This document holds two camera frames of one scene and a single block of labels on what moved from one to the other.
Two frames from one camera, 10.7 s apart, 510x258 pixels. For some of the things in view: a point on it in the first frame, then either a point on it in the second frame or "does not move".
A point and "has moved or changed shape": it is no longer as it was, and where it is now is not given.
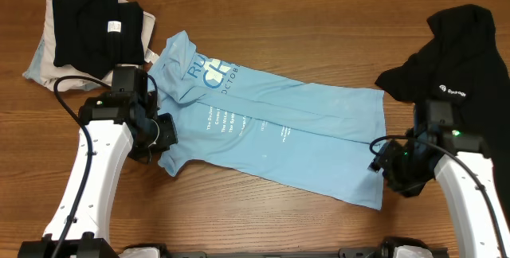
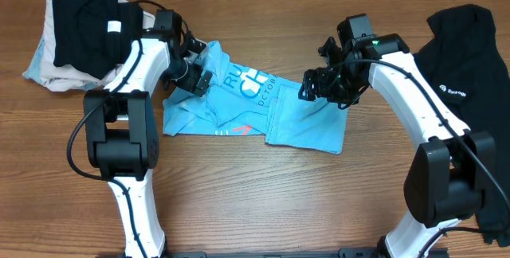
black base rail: (359, 252) does not move
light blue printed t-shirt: (315, 137) has moved or changed shape
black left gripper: (166, 133) to (195, 80)
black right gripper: (382, 158) to (319, 84)
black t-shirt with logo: (462, 61) does not move
